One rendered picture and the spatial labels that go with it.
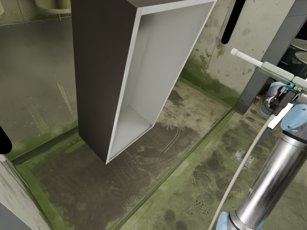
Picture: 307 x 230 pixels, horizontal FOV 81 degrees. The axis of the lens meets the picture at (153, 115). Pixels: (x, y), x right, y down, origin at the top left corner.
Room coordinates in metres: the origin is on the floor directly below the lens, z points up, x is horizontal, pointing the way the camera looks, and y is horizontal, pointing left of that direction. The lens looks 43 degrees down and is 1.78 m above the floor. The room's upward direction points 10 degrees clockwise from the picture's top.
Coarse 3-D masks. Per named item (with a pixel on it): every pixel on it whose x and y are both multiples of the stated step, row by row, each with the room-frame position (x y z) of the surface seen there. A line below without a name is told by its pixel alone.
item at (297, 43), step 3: (294, 39) 3.51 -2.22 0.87; (291, 42) 3.33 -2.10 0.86; (294, 42) 3.35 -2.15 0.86; (297, 42) 3.38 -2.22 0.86; (300, 42) 3.41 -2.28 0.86; (303, 42) 3.45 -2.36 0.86; (306, 42) 3.46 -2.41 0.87; (294, 45) 3.20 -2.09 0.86; (297, 45) 3.23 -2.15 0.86; (300, 45) 3.26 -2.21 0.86; (303, 45) 3.28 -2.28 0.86; (306, 45) 3.31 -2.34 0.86; (303, 48) 3.12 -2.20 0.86; (306, 48) 3.14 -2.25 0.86
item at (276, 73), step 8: (240, 56) 1.00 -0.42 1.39; (248, 56) 0.98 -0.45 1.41; (256, 64) 0.94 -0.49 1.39; (264, 64) 0.92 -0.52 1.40; (272, 64) 0.91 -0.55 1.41; (264, 72) 0.91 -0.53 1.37; (272, 72) 0.88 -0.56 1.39; (280, 72) 0.87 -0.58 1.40; (288, 72) 0.87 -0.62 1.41; (280, 80) 0.86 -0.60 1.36; (288, 80) 0.83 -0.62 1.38; (296, 80) 0.82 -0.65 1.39; (304, 80) 0.82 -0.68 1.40; (296, 88) 0.80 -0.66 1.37; (304, 88) 0.79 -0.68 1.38; (288, 96) 0.77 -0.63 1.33; (280, 104) 0.75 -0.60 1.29; (272, 112) 0.72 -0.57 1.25; (280, 112) 0.72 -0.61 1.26
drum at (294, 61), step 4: (296, 52) 2.80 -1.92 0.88; (300, 52) 2.87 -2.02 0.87; (304, 52) 2.89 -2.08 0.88; (296, 56) 2.65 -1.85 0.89; (292, 60) 2.68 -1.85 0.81; (296, 60) 2.60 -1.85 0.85; (300, 60) 2.54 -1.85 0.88; (288, 64) 2.73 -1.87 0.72; (292, 64) 2.62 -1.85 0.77; (296, 64) 2.55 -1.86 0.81; (300, 64) 2.51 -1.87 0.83; (304, 64) 2.47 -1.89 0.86; (288, 68) 2.64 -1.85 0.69; (292, 68) 2.57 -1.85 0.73; (296, 68) 2.52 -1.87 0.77; (300, 68) 2.48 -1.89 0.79; (304, 68) 2.45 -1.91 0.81; (292, 72) 2.53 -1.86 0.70; (296, 72) 2.49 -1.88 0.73; (300, 72) 2.46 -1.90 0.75; (304, 72) 2.43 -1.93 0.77; (300, 76) 2.43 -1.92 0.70; (304, 76) 2.40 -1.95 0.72; (264, 100) 2.68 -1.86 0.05
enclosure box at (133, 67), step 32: (96, 0) 0.71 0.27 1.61; (128, 0) 0.63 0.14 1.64; (160, 0) 0.73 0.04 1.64; (192, 0) 0.89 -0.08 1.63; (96, 32) 0.72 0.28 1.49; (128, 32) 0.62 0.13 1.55; (160, 32) 1.28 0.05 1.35; (192, 32) 1.16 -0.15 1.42; (96, 64) 0.73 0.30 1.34; (128, 64) 0.64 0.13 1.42; (160, 64) 1.26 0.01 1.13; (96, 96) 0.75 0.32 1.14; (128, 96) 1.37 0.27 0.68; (160, 96) 1.23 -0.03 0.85; (96, 128) 0.77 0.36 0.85; (128, 128) 1.13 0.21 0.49
